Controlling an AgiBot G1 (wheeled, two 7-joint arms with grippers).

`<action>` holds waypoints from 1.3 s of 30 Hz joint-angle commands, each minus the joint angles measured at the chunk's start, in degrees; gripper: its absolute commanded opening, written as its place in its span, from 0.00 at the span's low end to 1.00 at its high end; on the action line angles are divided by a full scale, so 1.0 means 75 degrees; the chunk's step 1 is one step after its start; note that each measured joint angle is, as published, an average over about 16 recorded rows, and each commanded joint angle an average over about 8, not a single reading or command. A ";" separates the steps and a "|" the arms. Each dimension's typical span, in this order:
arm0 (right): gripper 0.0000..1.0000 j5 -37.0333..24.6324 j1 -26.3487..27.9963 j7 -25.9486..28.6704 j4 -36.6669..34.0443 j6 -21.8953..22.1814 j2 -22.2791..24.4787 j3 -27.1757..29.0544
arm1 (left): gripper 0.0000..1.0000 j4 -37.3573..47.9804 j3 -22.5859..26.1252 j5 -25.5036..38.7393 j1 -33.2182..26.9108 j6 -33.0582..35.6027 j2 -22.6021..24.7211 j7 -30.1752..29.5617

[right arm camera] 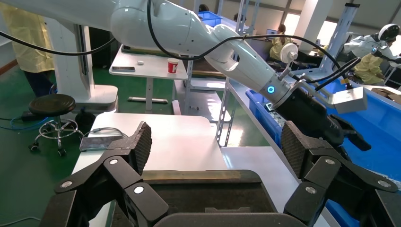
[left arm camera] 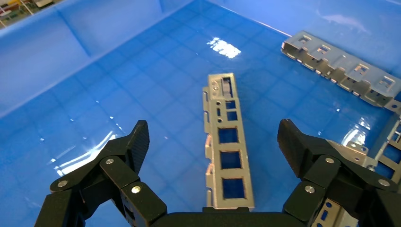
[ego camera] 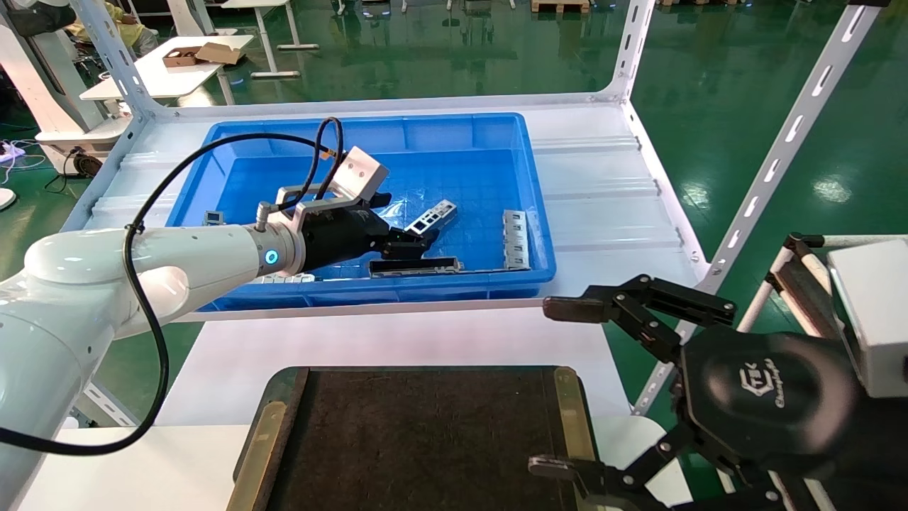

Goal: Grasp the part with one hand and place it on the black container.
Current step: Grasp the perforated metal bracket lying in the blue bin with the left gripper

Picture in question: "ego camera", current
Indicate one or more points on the open brown cardboard box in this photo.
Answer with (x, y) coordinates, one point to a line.
(181, 57)

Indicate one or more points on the blue plastic bin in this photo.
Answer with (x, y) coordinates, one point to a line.
(468, 163)

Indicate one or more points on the wooden pallet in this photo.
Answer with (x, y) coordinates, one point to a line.
(560, 6)

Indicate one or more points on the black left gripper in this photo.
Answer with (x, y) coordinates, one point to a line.
(337, 238)

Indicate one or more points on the person in yellow shirt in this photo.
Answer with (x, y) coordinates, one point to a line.
(124, 25)

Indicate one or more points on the white background table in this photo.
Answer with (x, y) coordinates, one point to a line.
(163, 74)

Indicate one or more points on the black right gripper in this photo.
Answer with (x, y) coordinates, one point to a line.
(766, 404)

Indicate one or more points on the flat brown cardboard piece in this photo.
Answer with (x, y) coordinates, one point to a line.
(220, 53)

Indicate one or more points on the white folding stand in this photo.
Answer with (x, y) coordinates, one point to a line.
(794, 284)

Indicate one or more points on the dark long metal part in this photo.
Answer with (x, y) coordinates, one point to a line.
(418, 267)

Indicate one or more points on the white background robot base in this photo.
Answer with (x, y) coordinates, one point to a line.
(42, 78)

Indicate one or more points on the white power strip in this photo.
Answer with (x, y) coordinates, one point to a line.
(13, 151)

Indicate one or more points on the silver tabbed metal strip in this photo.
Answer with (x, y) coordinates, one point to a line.
(516, 240)

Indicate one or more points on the black container tray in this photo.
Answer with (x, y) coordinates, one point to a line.
(425, 440)

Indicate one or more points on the white slotted shelf rack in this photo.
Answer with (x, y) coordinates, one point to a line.
(603, 206)

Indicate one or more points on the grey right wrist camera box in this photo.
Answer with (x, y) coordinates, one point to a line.
(872, 312)

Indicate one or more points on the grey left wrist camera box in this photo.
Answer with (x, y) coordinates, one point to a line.
(358, 174)

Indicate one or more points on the white pedestal desk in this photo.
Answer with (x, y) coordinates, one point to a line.
(273, 35)

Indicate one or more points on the silver part with square holes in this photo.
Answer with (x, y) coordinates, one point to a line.
(434, 216)

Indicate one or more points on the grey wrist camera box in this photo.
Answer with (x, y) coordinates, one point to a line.
(358, 174)
(872, 312)

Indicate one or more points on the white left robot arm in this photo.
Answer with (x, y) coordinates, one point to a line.
(85, 298)

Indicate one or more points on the grey slotted bracket part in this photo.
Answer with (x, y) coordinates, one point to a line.
(213, 217)

